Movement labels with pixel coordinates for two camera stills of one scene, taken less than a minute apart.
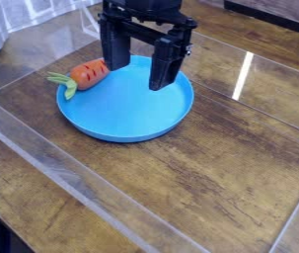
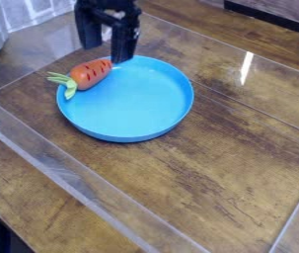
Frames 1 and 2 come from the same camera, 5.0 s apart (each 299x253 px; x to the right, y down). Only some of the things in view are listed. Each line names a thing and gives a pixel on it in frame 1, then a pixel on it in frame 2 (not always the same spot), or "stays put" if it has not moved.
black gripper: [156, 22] -> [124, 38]
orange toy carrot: [82, 75] stays put
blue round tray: [121, 110] stays put
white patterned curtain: [5, 16] stays put
